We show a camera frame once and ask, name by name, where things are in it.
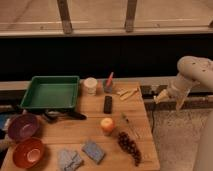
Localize blue sponge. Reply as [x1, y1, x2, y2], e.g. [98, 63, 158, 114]
[82, 140, 105, 164]

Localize black rectangular block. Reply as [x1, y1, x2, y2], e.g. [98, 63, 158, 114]
[103, 96, 112, 114]

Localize white cup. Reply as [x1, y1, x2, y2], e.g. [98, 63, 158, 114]
[83, 77, 98, 95]

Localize orange bowl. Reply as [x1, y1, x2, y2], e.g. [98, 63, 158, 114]
[13, 137, 44, 169]

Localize green plastic tray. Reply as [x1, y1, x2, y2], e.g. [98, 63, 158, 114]
[20, 76, 80, 110]

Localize right wooden post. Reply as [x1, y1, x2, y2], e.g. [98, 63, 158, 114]
[124, 0, 137, 32]

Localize bunch of dark grapes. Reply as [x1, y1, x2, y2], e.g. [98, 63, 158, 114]
[118, 132, 142, 166]

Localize grey crumpled cloth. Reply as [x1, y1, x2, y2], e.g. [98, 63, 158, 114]
[58, 149, 84, 171]

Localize black dish brush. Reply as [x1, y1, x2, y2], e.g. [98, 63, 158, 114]
[42, 111, 87, 123]

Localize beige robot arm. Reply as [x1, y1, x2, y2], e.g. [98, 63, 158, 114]
[154, 56, 213, 171]

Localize wooden post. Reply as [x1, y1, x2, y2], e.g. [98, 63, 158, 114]
[57, 0, 72, 34]
[124, 0, 137, 32]

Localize blue object at edge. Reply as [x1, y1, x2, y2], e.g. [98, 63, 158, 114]
[0, 114, 10, 130]

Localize pale yellow fries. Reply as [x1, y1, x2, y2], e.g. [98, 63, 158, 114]
[117, 88, 138, 101]

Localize left wooden post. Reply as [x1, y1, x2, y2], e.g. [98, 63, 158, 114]
[57, 0, 72, 34]

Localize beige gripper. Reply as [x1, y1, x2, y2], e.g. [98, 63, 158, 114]
[154, 73, 195, 110]

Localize purple bowl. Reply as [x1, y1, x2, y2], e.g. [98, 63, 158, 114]
[8, 114, 39, 141]

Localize grey holder with red tool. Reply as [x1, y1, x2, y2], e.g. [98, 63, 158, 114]
[103, 72, 114, 93]

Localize red yellow apple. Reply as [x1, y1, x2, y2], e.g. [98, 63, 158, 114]
[100, 118, 115, 135]

